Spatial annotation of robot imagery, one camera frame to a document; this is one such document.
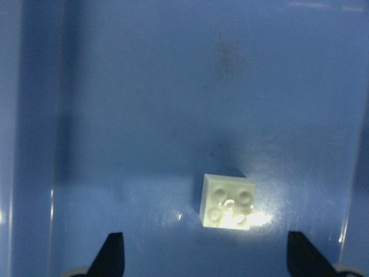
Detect white block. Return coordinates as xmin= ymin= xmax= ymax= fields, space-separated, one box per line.
xmin=199 ymin=174 xmax=256 ymax=230

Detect blue plastic tray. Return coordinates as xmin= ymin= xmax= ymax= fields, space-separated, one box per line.
xmin=1 ymin=1 xmax=368 ymax=276

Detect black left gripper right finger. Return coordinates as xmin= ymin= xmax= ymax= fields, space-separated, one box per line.
xmin=287 ymin=231 xmax=338 ymax=277

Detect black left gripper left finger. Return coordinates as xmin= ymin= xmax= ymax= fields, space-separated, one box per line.
xmin=86 ymin=232 xmax=125 ymax=277

